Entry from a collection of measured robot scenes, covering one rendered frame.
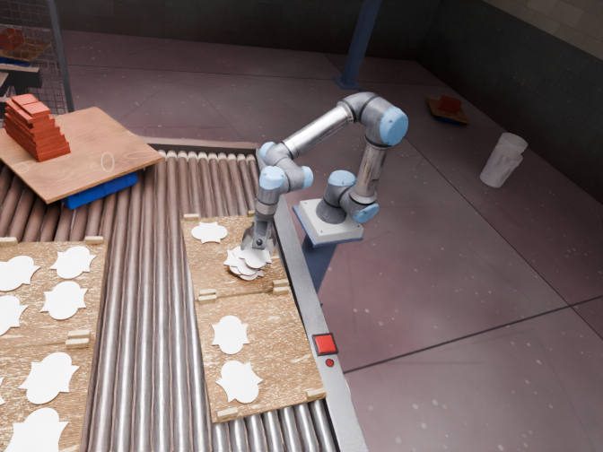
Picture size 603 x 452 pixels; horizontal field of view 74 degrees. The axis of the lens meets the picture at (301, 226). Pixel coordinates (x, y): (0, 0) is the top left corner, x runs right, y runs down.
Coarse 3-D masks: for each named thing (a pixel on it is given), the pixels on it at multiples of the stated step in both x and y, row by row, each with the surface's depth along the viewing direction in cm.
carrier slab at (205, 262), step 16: (192, 224) 163; (224, 224) 167; (240, 224) 169; (192, 240) 156; (224, 240) 160; (240, 240) 162; (192, 256) 150; (208, 256) 152; (224, 256) 154; (272, 256) 159; (192, 272) 145; (208, 272) 147; (224, 272) 148; (272, 272) 154; (208, 288) 142; (224, 288) 143; (240, 288) 145; (256, 288) 146; (272, 288) 148
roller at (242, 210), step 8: (232, 160) 205; (232, 168) 200; (232, 176) 197; (232, 184) 194; (240, 184) 193; (240, 192) 188; (240, 200) 183; (240, 208) 180; (288, 408) 118; (280, 416) 118; (288, 416) 117; (288, 424) 115; (288, 432) 114; (296, 432) 114; (288, 440) 112; (296, 440) 112; (288, 448) 111; (296, 448) 111
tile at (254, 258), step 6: (246, 252) 145; (252, 252) 146; (258, 252) 146; (264, 252) 147; (240, 258) 144; (246, 258) 143; (252, 258) 144; (258, 258) 144; (264, 258) 145; (246, 264) 142; (252, 264) 142; (258, 264) 143; (264, 264) 143
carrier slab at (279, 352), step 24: (216, 312) 135; (240, 312) 137; (264, 312) 139; (288, 312) 142; (264, 336) 132; (288, 336) 134; (216, 360) 123; (240, 360) 124; (264, 360) 126; (288, 360) 128; (312, 360) 130; (264, 384) 120; (288, 384) 122; (312, 384) 124; (216, 408) 112; (240, 408) 114; (264, 408) 115
